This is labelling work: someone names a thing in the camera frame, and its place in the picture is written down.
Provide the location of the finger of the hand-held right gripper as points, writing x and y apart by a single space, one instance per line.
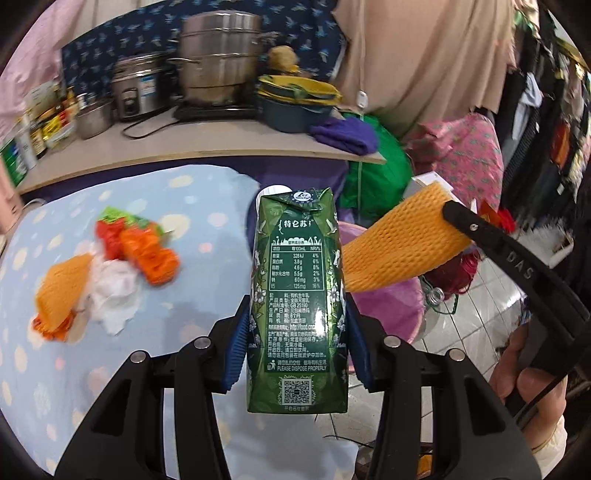
478 230

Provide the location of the black induction cooker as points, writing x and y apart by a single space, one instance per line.
217 112

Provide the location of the white printed carton box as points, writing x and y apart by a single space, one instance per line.
431 182

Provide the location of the pink dotted cloth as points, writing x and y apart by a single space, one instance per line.
27 69

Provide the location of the large steel steamer pot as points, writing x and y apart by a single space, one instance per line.
219 60

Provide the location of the silver rice cooker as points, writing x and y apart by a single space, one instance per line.
138 87

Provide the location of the orange wrapper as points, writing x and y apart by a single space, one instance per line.
152 256

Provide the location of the yellow green tray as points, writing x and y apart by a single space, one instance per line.
300 88

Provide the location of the purple folded cloth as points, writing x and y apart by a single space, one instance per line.
346 134

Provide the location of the beige curtain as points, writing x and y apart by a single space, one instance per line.
429 55

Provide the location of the orange red packet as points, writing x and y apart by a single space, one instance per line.
490 213

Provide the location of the pink trash bin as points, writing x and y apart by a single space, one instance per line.
392 307

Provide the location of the row of condiment bottles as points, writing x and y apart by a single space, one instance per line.
41 131

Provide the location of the person's right forearm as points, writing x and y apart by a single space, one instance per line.
551 450

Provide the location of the pink floral cloth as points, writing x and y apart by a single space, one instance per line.
466 157

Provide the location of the dark purple sheet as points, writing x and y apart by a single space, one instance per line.
295 173

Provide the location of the green bag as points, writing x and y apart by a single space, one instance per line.
378 180

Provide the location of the clear plastic bottle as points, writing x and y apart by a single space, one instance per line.
438 307

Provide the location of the navy printed cloth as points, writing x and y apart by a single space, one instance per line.
138 32

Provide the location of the dark green milk carton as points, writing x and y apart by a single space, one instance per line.
295 300

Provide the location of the dark blue basin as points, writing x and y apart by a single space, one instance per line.
291 117

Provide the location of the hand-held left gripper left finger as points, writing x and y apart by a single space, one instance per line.
235 344

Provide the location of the wooden shelf board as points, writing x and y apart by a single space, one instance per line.
207 143

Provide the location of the brown loofah sponge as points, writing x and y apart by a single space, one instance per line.
282 59

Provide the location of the steel bowl with lid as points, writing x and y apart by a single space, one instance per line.
94 120

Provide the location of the person's right hand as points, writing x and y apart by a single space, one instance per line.
504 374

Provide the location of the hanging clothes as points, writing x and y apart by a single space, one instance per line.
549 115

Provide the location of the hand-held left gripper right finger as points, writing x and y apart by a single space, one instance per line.
364 355

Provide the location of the white tissue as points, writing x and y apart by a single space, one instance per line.
115 295

